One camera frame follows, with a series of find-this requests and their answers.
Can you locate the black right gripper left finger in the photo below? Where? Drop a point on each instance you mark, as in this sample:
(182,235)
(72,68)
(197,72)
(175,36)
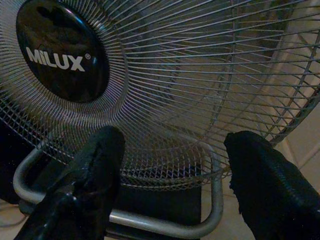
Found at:
(82,187)

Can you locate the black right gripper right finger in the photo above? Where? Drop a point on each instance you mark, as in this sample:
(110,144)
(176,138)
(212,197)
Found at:
(270,190)

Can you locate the grey metal fan stand tube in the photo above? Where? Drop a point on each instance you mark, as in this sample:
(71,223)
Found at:
(217,195)

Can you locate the Milux metal grille floor fan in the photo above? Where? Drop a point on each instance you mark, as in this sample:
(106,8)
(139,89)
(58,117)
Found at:
(187,75)

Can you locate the black Milux fan hub cap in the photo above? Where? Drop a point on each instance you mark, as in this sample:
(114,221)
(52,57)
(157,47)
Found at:
(62,32)

